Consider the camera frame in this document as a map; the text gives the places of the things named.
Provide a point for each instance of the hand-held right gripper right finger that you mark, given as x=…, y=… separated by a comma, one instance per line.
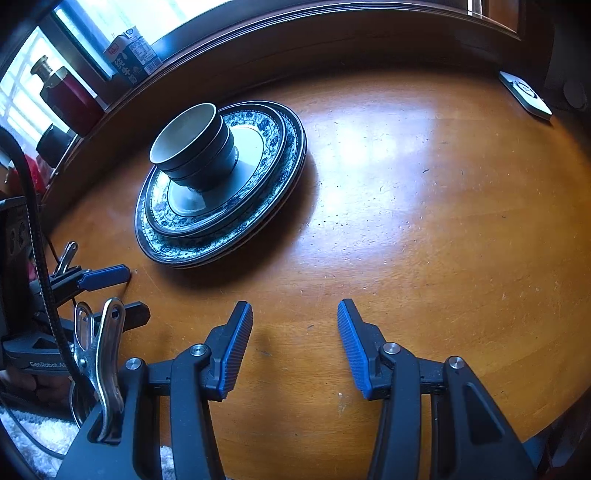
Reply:
x=355, y=350

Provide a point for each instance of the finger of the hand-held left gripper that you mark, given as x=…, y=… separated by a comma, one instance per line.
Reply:
x=134, y=314
x=104, y=276

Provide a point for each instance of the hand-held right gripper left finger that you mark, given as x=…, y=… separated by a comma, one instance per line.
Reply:
x=235, y=350

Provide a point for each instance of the large blue floral plate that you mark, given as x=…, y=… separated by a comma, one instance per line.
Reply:
x=184, y=251

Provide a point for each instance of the dark bowl pale inside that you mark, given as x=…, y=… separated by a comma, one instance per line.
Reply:
x=180, y=134
x=225, y=138
x=212, y=177

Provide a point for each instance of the small blue floral plate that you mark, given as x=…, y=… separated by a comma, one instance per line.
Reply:
x=249, y=143

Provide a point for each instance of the white fluffy rug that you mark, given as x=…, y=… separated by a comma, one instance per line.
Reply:
x=37, y=443

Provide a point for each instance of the red box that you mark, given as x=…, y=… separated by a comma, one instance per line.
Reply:
x=30, y=173

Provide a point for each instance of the black jar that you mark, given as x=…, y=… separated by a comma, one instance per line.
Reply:
x=55, y=143

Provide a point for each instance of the red bottle gold cap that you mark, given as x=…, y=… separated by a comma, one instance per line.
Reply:
x=69, y=99

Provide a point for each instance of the milk carton with straw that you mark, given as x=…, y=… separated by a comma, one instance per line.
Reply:
x=131, y=57

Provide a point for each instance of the window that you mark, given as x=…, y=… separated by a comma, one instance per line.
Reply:
x=152, y=14

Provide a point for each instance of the white flat device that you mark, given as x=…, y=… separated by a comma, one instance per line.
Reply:
x=526, y=94

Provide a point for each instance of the small round grey object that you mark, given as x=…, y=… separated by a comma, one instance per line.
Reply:
x=576, y=92

